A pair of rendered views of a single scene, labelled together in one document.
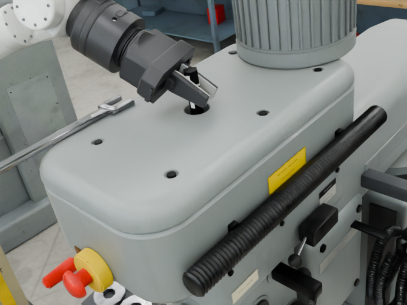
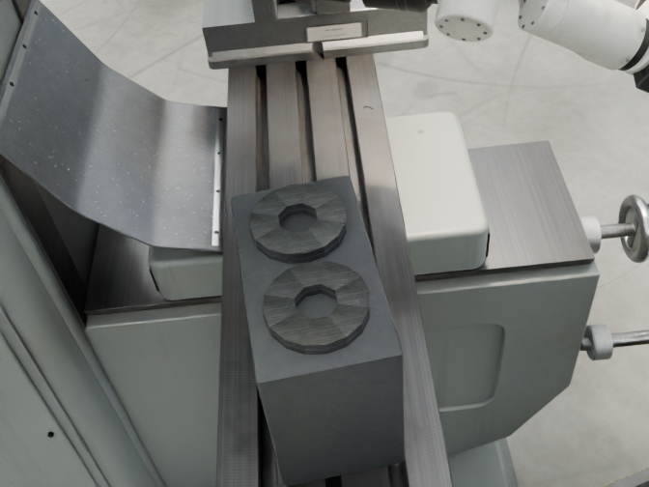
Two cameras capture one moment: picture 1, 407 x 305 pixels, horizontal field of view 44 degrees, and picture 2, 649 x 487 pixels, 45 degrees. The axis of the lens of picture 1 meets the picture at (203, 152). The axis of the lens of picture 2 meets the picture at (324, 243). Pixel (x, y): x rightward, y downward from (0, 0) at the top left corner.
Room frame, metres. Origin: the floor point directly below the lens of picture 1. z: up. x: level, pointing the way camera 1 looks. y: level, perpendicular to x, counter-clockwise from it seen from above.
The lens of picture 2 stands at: (1.28, 0.62, 1.70)
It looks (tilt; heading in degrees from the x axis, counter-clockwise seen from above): 48 degrees down; 224
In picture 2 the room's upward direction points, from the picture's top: 7 degrees counter-clockwise
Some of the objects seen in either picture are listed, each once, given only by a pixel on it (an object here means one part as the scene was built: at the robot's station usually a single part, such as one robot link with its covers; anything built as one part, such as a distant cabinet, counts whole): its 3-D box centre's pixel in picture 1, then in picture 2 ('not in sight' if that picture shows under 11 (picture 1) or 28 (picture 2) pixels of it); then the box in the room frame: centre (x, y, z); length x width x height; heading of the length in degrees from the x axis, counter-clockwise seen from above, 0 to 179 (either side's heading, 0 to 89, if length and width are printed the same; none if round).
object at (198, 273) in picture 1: (299, 183); not in sight; (0.56, -0.13, 1.79); 0.45 x 0.04 x 0.04; 132
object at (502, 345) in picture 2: not in sight; (345, 329); (0.62, 0.02, 0.49); 0.80 x 0.30 x 0.60; 132
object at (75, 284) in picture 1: (79, 281); not in sight; (0.47, 0.19, 1.76); 0.04 x 0.03 x 0.04; 42
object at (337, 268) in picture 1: (290, 244); not in sight; (0.77, -0.15, 1.47); 0.24 x 0.19 x 0.26; 42
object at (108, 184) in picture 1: (211, 149); not in sight; (0.65, -0.01, 1.81); 0.47 x 0.26 x 0.16; 132
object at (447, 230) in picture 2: not in sight; (314, 194); (0.64, 0.00, 0.85); 0.50 x 0.35 x 0.12; 132
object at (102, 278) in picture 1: (93, 270); not in sight; (0.49, 0.17, 1.76); 0.06 x 0.02 x 0.06; 42
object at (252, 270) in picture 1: (232, 205); not in sight; (0.67, -0.03, 1.68); 0.34 x 0.24 x 0.10; 132
